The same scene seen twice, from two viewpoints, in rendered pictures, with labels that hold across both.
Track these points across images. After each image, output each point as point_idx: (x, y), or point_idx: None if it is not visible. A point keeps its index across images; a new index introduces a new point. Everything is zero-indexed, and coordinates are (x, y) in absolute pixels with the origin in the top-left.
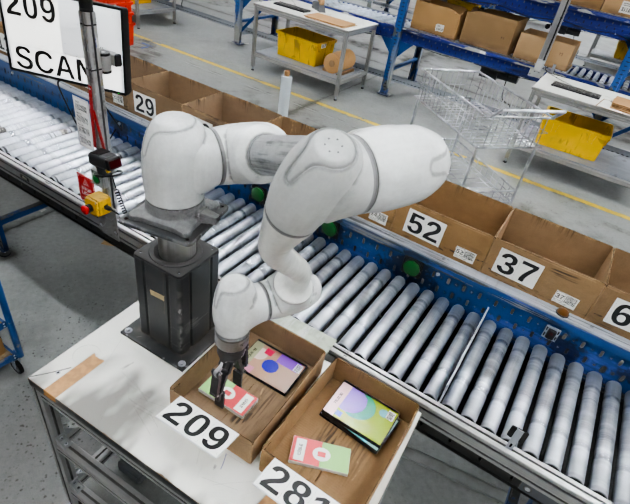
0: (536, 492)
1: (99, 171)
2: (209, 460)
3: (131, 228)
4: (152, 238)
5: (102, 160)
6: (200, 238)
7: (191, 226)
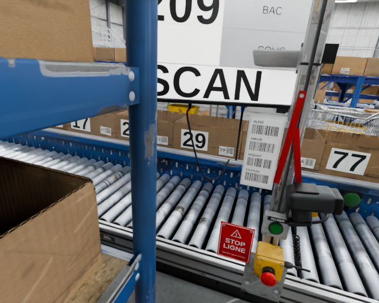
0: None
1: (302, 217)
2: None
3: (300, 281)
4: (340, 290)
5: (331, 200)
6: (375, 270)
7: None
